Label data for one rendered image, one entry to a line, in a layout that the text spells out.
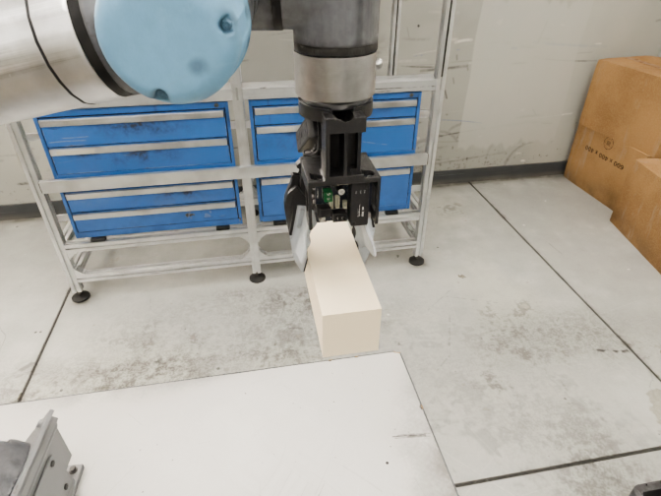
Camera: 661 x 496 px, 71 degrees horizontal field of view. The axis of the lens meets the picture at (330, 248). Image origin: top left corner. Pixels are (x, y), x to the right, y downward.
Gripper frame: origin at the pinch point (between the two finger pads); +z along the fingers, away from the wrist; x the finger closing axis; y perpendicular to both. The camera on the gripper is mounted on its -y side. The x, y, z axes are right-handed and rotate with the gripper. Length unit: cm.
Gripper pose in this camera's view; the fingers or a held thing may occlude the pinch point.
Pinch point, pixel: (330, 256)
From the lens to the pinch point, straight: 57.0
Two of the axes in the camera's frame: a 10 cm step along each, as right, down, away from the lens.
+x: 9.8, -1.0, 1.5
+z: 0.0, 8.2, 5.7
